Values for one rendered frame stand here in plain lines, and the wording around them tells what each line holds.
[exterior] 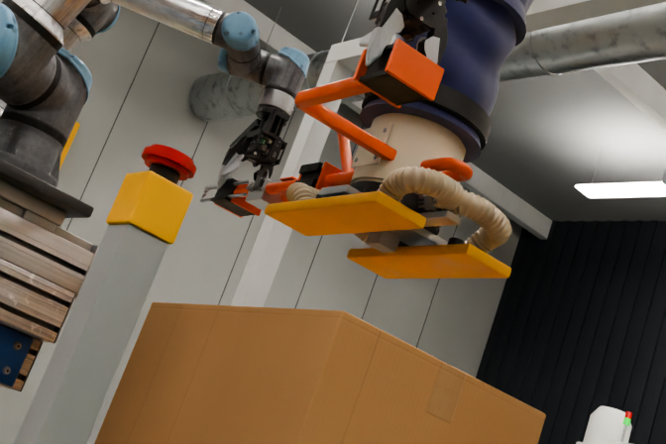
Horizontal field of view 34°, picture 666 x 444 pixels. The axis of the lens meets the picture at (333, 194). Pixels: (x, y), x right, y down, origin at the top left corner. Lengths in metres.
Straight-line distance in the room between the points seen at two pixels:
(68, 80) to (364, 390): 0.77
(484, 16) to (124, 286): 0.87
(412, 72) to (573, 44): 7.42
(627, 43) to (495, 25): 6.70
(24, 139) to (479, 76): 0.76
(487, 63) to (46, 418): 0.99
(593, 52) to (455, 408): 7.35
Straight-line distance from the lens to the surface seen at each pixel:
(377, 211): 1.69
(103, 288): 1.32
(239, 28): 2.33
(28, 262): 1.87
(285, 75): 2.44
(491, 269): 1.78
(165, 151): 1.37
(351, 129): 1.77
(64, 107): 1.91
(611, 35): 8.66
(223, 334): 1.70
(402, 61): 1.48
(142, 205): 1.34
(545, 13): 5.01
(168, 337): 1.86
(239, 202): 2.35
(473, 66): 1.88
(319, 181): 2.04
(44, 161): 1.88
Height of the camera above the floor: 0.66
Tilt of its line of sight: 17 degrees up
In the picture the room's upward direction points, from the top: 20 degrees clockwise
